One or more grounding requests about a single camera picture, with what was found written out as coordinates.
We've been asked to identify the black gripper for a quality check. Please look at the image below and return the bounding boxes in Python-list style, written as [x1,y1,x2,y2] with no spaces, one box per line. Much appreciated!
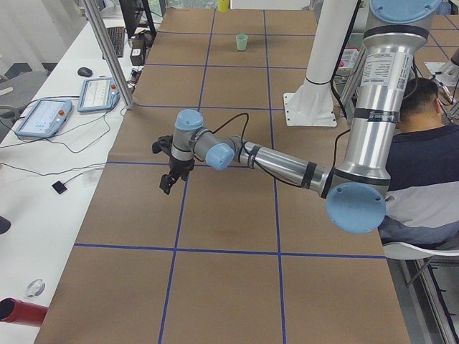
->
[159,156,194,194]

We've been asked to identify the yellow plastic cup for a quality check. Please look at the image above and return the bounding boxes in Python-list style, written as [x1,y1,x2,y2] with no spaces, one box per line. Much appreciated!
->
[217,0,230,13]

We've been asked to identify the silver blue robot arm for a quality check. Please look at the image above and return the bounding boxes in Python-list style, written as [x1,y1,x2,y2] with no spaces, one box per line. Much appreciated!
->
[152,1,439,233]

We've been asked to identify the green plastic cup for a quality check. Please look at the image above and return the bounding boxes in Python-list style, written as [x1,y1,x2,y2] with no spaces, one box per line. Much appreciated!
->
[235,34,248,52]

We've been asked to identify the small black square device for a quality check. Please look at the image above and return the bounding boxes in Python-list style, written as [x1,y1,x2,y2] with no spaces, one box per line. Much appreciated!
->
[52,181,67,194]

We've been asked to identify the far blue teach pendant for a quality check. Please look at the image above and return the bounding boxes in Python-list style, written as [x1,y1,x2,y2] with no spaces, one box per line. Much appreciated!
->
[77,77,120,113]

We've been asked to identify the blue teach pendant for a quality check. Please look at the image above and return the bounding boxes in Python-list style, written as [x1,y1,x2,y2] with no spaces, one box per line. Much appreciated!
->
[77,77,120,113]
[16,99,72,138]

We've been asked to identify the black computer mouse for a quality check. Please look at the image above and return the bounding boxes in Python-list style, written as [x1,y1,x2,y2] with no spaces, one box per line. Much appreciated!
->
[77,67,93,77]

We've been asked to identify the near blue teach pendant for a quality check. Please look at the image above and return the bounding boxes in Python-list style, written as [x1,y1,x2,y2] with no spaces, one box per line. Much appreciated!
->
[16,99,72,138]

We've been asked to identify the black keyboard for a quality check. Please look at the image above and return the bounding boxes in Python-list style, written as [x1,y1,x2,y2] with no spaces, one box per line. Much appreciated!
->
[106,27,125,57]

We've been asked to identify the black computer monitor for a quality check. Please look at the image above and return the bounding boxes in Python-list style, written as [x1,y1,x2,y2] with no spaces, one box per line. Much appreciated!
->
[119,0,156,38]

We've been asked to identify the clear plastic tape roll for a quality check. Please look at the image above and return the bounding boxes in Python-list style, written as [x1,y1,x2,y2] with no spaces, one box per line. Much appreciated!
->
[24,279,46,299]

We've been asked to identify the red cylinder tube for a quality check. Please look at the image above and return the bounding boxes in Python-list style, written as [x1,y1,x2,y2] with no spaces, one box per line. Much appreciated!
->
[1,298,48,327]

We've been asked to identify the white chair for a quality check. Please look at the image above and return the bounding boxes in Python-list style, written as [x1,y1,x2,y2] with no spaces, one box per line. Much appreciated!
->
[383,242,458,260]

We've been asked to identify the seated person dark shirt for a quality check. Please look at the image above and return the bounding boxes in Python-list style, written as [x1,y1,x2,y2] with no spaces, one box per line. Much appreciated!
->
[378,78,458,249]

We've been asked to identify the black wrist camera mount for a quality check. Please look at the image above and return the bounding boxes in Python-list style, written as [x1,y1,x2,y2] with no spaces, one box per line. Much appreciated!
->
[151,135,174,156]

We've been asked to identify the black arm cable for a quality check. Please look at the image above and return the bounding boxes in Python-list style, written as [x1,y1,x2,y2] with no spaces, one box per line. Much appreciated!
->
[193,113,352,187]

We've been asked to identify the aluminium frame post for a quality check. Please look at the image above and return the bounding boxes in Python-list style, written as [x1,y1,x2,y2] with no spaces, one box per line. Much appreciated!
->
[82,0,134,109]

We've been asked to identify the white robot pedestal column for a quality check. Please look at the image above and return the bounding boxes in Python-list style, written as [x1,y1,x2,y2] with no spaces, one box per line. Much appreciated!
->
[283,0,359,127]

